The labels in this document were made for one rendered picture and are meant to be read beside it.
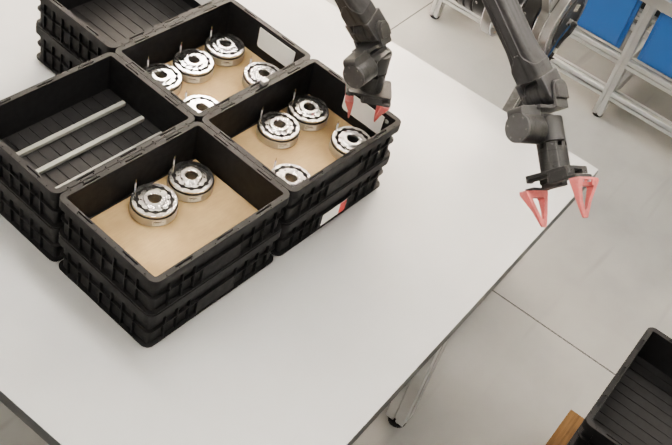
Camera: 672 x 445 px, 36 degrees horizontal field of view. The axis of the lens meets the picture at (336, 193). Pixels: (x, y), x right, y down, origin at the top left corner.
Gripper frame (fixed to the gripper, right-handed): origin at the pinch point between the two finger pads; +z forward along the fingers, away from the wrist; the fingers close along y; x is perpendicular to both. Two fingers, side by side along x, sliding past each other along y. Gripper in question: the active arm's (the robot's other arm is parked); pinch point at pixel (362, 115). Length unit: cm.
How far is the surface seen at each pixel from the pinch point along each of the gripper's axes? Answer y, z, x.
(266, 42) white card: -24.4, 4.7, 28.4
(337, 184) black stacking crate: -3.9, 9.1, -15.2
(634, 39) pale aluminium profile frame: 119, 56, 138
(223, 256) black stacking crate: -28, 7, -44
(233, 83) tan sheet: -31.2, 10.4, 16.8
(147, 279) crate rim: -42, 0, -59
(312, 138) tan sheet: -10.2, 10.6, 1.0
